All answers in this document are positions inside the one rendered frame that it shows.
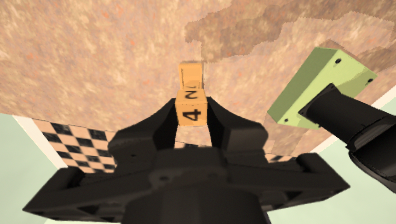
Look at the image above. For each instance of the orange shallow tray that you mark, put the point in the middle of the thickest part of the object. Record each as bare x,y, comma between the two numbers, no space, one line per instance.
190,74

